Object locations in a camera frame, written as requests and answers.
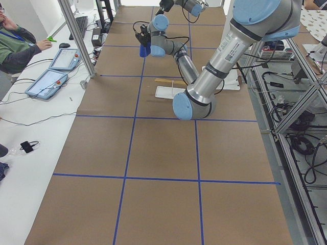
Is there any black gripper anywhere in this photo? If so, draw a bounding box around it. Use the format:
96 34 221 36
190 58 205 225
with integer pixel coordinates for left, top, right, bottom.
155 0 175 16

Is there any blue grey microfibre towel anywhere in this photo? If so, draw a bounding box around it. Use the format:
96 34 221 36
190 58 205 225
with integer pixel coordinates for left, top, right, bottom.
139 43 151 58

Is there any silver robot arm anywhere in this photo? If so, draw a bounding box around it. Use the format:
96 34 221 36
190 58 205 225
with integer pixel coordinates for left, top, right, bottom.
147 0 302 120

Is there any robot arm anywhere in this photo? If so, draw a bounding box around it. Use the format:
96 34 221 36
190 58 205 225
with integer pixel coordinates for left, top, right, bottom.
155 0 208 17

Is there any white wooden towel rack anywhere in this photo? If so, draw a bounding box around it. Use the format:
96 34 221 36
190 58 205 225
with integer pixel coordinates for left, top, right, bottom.
155 78 187 100

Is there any black power adapter box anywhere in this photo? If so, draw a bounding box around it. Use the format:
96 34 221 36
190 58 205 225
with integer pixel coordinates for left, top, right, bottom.
91 27 103 47

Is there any black keyboard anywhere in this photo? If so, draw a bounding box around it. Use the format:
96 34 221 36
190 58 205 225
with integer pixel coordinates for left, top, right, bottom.
75 16 88 38

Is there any black computer mouse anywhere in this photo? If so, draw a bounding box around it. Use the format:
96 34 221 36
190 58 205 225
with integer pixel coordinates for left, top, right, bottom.
59 43 71 48

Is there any far blue teach pendant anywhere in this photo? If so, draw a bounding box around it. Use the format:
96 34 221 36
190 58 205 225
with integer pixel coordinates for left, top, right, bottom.
49 48 80 71

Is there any blue teach pendant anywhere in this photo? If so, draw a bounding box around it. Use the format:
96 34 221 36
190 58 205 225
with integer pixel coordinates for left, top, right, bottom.
49 48 80 71
25 69 68 100

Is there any green object on desk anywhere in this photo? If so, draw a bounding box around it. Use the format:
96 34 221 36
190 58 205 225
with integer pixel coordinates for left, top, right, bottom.
47 36 57 42

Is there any near blue teach pendant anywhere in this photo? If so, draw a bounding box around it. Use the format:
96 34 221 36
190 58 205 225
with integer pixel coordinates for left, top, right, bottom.
25 69 68 100

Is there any person in green shirt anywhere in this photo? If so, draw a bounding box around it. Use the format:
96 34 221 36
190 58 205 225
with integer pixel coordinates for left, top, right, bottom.
1 7 52 75

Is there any small black device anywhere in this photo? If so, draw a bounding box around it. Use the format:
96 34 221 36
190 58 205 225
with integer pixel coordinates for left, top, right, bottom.
20 141 34 153

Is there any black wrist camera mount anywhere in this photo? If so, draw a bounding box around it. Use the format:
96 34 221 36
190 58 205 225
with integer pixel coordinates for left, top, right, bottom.
132 21 151 47

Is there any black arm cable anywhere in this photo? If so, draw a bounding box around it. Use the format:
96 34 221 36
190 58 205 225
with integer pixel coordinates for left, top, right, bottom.
163 35 225 95

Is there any aluminium frame post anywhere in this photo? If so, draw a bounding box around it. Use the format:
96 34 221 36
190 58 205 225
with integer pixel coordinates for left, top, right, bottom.
58 0 96 78

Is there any white pedestal column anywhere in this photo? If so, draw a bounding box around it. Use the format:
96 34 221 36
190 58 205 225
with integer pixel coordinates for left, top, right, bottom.
196 1 247 92

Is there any white wire basket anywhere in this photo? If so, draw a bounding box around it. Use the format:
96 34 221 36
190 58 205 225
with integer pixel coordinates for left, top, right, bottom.
259 50 294 61

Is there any aluminium frame table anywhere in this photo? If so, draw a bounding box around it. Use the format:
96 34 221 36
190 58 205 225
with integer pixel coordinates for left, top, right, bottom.
246 33 326 244

